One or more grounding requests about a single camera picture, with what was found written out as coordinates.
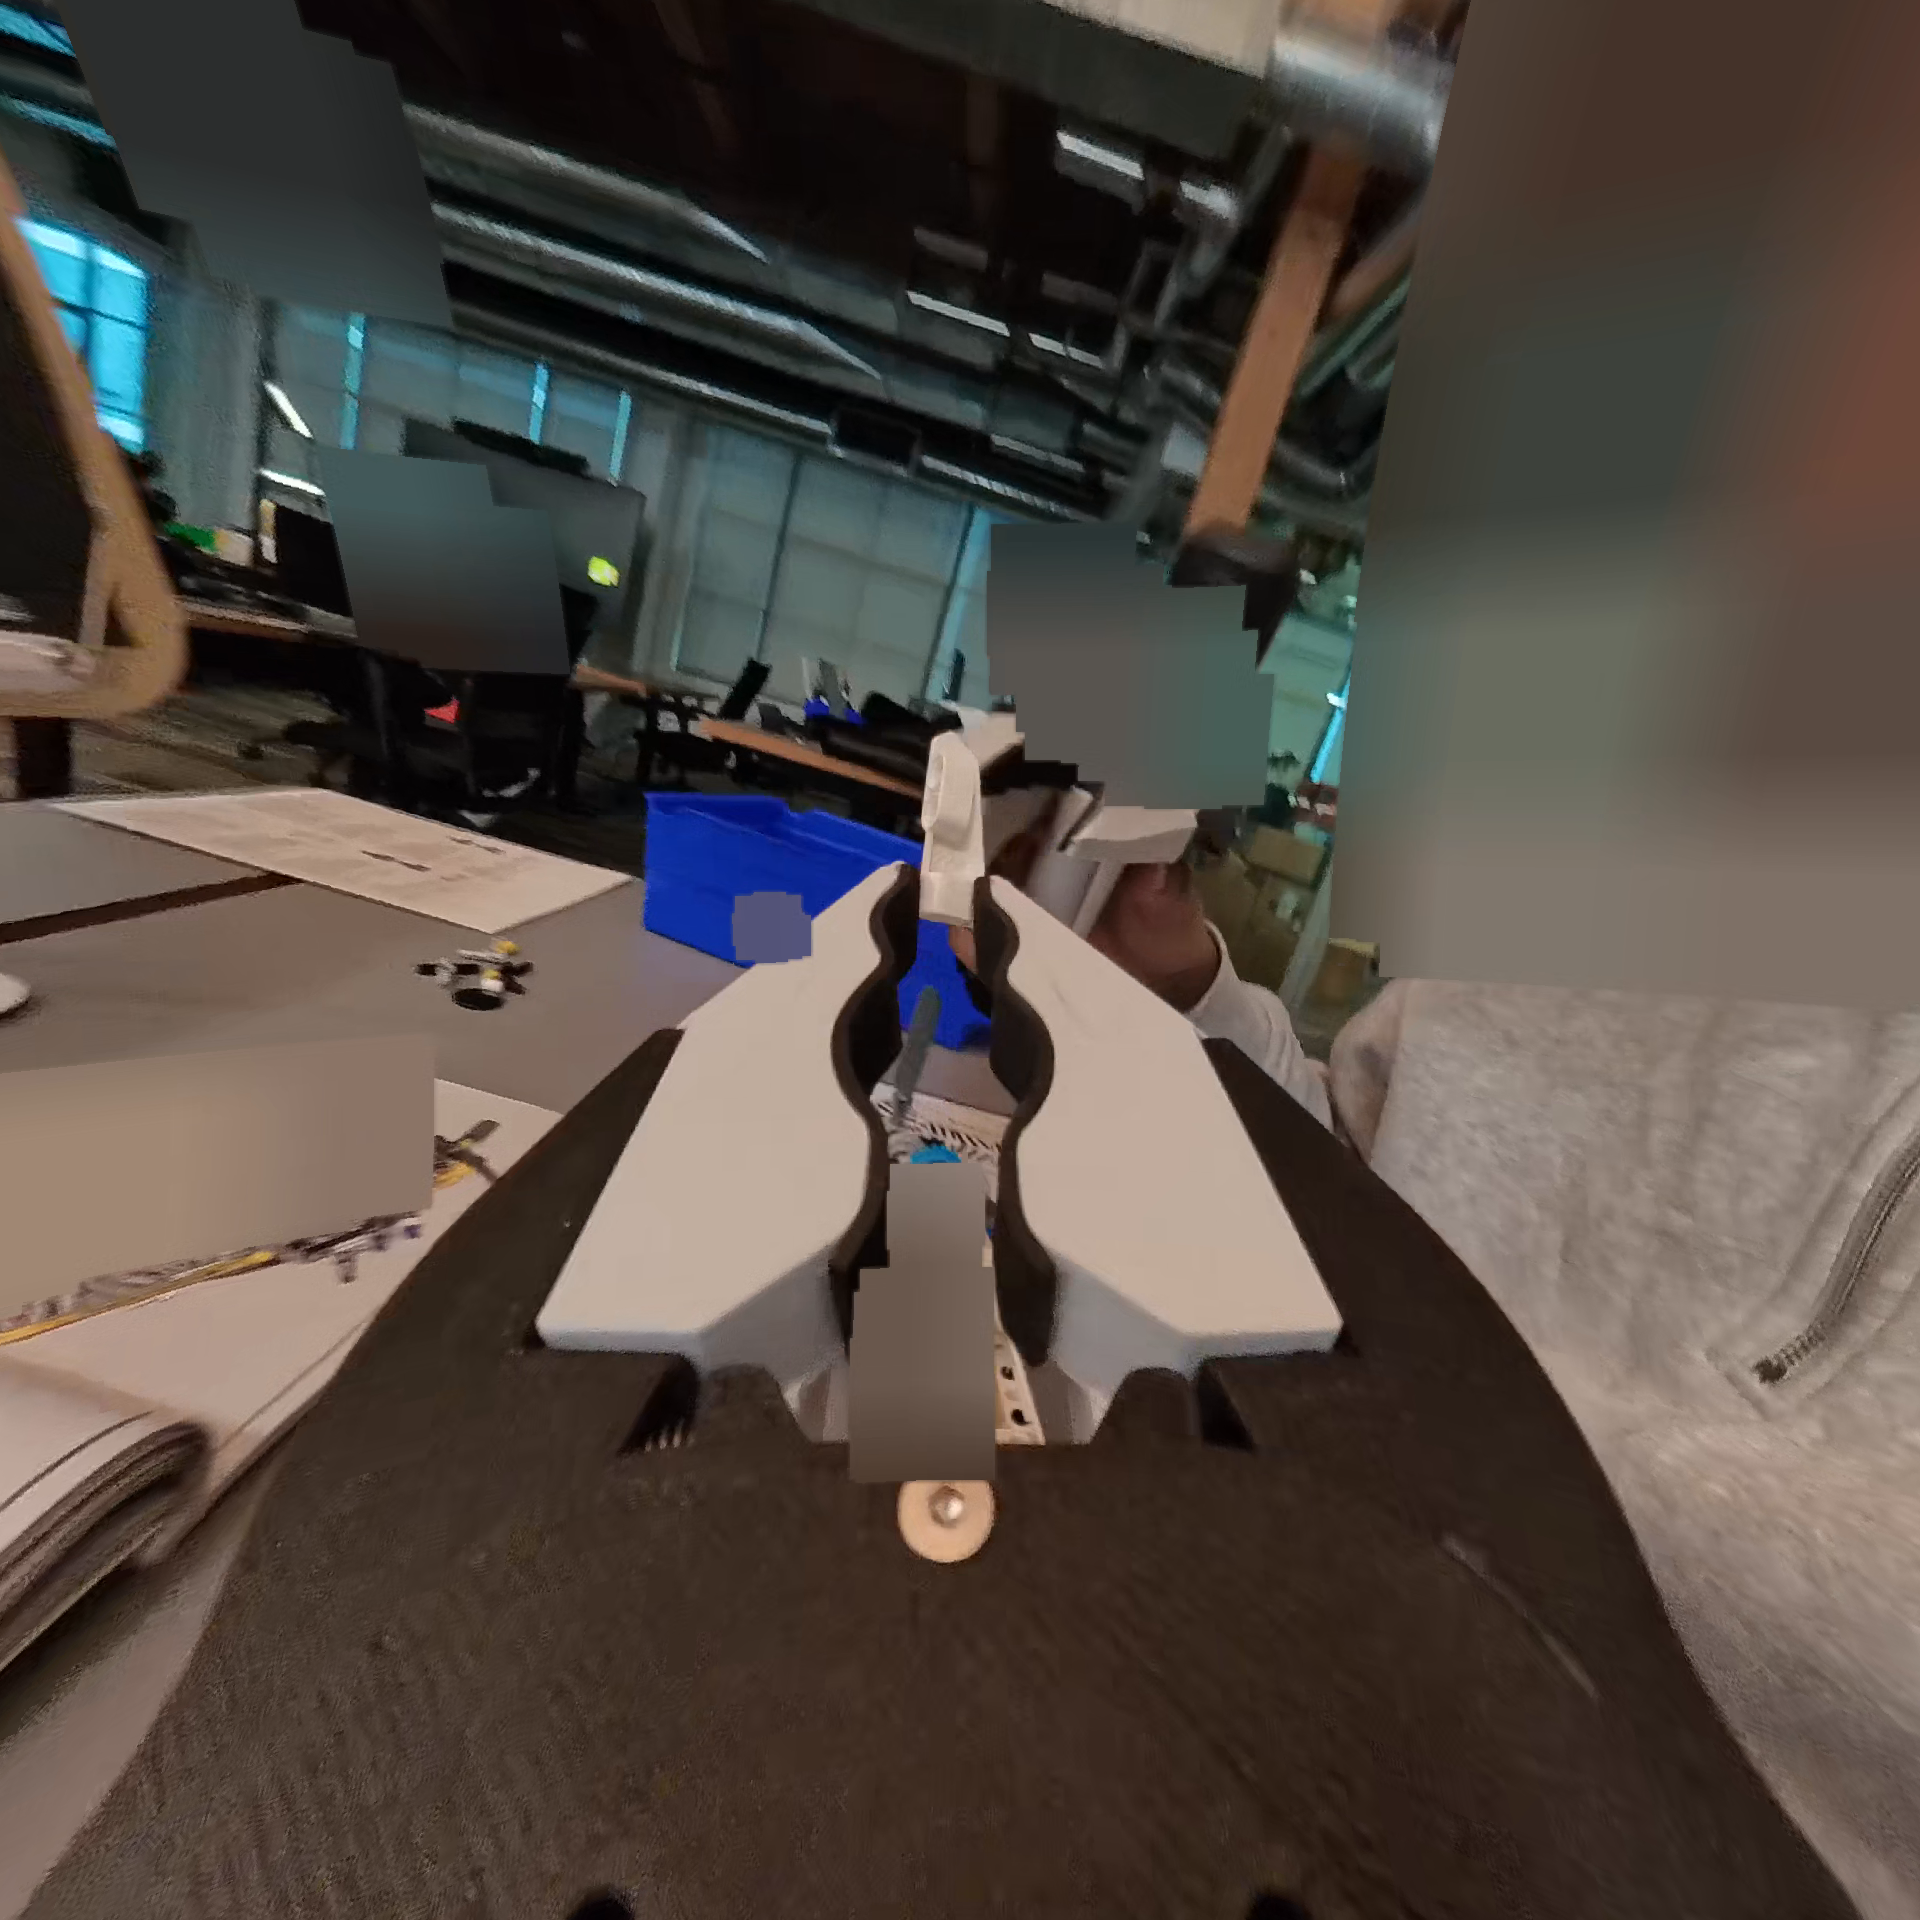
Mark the blue plastic bin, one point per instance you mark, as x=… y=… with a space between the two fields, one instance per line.
x=706 y=870

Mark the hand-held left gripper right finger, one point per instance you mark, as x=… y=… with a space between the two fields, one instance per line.
x=1168 y=1198

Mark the striped sticker sheet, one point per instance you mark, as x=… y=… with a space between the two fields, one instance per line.
x=976 y=1125

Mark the lego instruction booklet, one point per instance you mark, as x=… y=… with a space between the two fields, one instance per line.
x=150 y=1380

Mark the lego plane model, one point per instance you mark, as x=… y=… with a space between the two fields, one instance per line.
x=917 y=1049

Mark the person's right hand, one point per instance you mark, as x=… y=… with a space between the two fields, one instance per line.
x=1155 y=923

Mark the white lego panel piece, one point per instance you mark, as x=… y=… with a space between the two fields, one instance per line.
x=952 y=839

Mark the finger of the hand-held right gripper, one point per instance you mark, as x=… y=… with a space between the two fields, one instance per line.
x=1132 y=855

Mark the white paper sheet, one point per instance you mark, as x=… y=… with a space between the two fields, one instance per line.
x=343 y=855

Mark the person's right forearm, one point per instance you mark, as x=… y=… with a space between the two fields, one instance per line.
x=1258 y=1020

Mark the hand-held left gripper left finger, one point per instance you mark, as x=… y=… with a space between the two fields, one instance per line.
x=706 y=1186

